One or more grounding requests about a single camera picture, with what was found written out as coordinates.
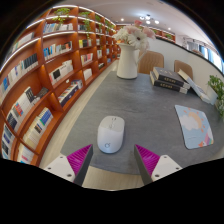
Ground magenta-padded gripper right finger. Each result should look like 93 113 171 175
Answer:
133 143 184 186

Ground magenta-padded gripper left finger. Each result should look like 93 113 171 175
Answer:
43 143 95 187

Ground white computer mouse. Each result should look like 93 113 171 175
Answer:
96 115 126 155

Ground light blue cartoon mouse pad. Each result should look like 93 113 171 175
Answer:
174 104 215 150

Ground thin dark hardcover book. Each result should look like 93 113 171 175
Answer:
149 71 189 95

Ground blue and white book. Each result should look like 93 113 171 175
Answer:
199 87 218 105

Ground large orange wooden bookshelf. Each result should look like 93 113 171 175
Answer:
0 4 121 167

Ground white leaning book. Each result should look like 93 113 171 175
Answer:
177 68 212 100

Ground green potted plant white pot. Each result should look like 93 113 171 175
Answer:
207 74 224 121

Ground tan upholstered chair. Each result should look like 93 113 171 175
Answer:
138 50 165 75
173 59 194 81

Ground white pitcher vase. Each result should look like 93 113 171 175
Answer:
116 43 148 80

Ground window with curtains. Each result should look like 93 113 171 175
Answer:
186 39 224 73

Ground ceiling light cluster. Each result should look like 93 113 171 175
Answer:
139 13 161 25

